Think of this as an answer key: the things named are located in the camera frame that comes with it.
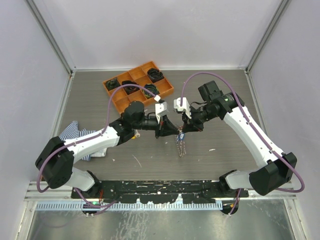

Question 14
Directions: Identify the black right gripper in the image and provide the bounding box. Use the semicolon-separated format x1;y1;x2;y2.
182;102;218;133

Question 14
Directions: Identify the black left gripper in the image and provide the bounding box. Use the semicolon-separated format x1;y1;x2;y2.
133;115;180;140

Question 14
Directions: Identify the key with yellow tag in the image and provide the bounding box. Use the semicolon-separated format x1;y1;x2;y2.
132;132;140;139

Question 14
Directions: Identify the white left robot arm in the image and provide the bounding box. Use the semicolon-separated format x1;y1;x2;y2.
35;100;180;198

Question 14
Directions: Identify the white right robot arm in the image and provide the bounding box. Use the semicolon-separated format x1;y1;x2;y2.
173;81;297;197

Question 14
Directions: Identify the blue yellow rolled tie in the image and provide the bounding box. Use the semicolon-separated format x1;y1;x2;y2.
142;83;160;99

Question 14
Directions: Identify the orange compartment tray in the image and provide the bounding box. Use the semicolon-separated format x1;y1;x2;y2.
102;61;174;114

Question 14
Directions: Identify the dark rolled tie far left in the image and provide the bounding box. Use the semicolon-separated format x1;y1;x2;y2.
104;77;120;91

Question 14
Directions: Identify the blue striped cloth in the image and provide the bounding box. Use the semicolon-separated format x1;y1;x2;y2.
59;121;107;162

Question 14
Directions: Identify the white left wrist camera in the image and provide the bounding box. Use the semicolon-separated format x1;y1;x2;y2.
155;101;169;124

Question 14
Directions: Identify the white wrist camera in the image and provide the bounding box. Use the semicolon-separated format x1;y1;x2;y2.
155;101;169;124
173;97;192;119

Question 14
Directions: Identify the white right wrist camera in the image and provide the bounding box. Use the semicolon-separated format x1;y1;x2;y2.
173;97;192;119

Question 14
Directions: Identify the black mounting base plate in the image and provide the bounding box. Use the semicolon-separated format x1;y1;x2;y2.
71;178;251;205

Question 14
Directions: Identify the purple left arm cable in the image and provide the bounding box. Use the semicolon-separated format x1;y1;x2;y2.
36;83;161;193

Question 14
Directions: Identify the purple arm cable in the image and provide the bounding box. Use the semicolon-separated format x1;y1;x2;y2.
181;72;306;216
36;83;161;193

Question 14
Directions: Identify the slotted cable duct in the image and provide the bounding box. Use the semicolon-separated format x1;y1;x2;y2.
35;199;223;212

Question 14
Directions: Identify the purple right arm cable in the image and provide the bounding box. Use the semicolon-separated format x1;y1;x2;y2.
181;72;306;216

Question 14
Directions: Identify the aluminium corner post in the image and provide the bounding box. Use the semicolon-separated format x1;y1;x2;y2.
245;0;292;73

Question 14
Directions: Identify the left aluminium frame post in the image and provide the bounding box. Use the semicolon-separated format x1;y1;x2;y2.
24;0;74;76

